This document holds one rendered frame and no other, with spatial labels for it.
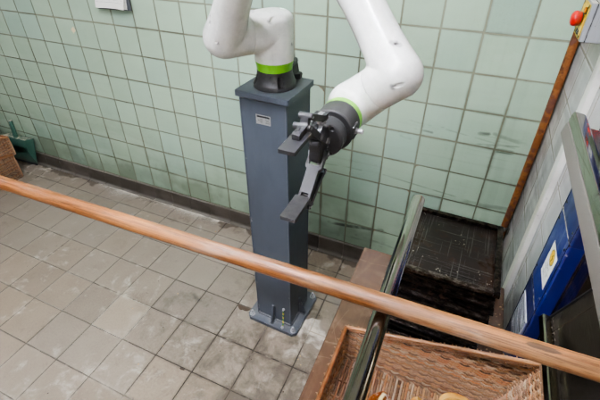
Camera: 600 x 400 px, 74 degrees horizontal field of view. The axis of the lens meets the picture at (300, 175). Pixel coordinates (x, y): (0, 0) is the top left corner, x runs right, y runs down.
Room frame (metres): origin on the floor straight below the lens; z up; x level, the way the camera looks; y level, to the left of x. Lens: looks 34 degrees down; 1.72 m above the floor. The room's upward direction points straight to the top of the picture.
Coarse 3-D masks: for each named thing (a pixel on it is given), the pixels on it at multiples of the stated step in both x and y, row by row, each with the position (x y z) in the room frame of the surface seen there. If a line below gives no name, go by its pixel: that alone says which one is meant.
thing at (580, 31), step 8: (592, 0) 1.13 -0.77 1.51; (592, 8) 1.10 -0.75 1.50; (584, 16) 1.12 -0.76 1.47; (592, 16) 1.09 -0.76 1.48; (584, 24) 1.10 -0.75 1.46; (592, 24) 1.09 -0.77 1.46; (576, 32) 1.15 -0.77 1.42; (584, 32) 1.10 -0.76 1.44; (592, 32) 1.09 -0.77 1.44; (584, 40) 1.09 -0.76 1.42; (592, 40) 1.09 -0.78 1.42
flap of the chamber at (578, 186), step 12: (564, 132) 0.60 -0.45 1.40; (564, 144) 0.57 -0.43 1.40; (576, 156) 0.50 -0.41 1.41; (576, 168) 0.48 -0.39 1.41; (576, 180) 0.46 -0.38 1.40; (576, 192) 0.44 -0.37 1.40; (576, 204) 0.41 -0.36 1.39; (588, 204) 0.39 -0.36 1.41; (588, 216) 0.37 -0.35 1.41; (588, 228) 0.36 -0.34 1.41; (588, 240) 0.34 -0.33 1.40; (588, 252) 0.32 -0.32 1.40; (588, 264) 0.31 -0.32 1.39
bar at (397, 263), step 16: (416, 208) 0.68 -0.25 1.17; (416, 224) 0.63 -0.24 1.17; (400, 240) 0.58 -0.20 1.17; (400, 256) 0.54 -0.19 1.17; (400, 272) 0.50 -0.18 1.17; (384, 288) 0.46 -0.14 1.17; (384, 320) 0.40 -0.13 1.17; (368, 336) 0.37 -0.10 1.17; (384, 336) 0.38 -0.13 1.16; (368, 352) 0.34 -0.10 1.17; (368, 368) 0.32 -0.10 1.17; (352, 384) 0.30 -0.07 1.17; (368, 384) 0.30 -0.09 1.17
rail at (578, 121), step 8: (576, 112) 0.61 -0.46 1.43; (576, 120) 0.59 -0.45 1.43; (584, 120) 0.59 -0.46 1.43; (576, 128) 0.57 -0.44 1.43; (584, 128) 0.56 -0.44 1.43; (576, 136) 0.55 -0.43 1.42; (584, 136) 0.53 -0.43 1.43; (592, 136) 0.54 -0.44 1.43; (576, 144) 0.53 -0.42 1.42; (584, 144) 0.51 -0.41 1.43; (592, 144) 0.51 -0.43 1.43; (584, 152) 0.49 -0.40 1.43; (592, 152) 0.48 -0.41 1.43; (584, 160) 0.47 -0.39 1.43; (592, 160) 0.46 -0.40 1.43; (584, 168) 0.46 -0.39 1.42; (592, 168) 0.44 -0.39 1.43; (584, 176) 0.44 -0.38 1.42; (592, 176) 0.43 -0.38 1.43; (592, 184) 0.41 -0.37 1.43; (592, 192) 0.40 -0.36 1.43; (592, 200) 0.39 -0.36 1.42; (592, 208) 0.38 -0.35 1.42
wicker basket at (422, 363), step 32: (352, 352) 0.69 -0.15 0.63; (384, 352) 0.65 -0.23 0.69; (416, 352) 0.62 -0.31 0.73; (448, 352) 0.59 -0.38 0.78; (480, 352) 0.56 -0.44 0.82; (384, 384) 0.61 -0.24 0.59; (416, 384) 0.61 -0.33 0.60; (448, 384) 0.58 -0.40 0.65; (480, 384) 0.56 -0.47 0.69; (512, 384) 0.53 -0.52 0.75
